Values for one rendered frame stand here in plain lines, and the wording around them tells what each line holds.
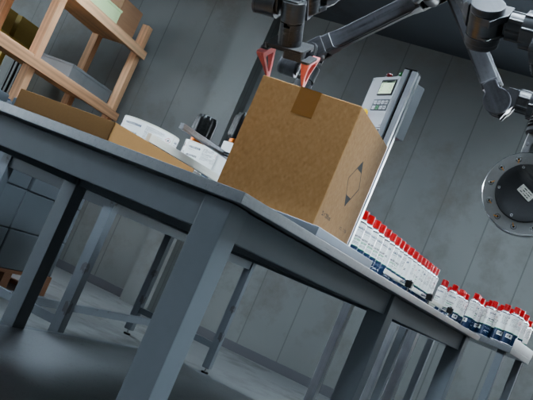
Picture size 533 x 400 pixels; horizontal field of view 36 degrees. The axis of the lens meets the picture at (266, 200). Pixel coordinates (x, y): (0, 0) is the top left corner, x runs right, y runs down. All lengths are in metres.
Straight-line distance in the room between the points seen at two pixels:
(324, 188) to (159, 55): 6.65
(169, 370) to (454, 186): 5.73
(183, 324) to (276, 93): 0.62
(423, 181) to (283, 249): 5.47
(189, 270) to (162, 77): 6.82
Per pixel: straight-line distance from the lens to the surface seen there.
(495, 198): 1.99
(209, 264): 1.38
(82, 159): 1.58
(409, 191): 7.03
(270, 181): 1.73
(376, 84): 2.76
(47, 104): 1.67
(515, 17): 1.93
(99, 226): 3.65
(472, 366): 6.77
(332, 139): 1.71
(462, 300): 4.74
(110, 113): 7.85
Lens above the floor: 0.72
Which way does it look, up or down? 5 degrees up
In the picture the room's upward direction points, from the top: 23 degrees clockwise
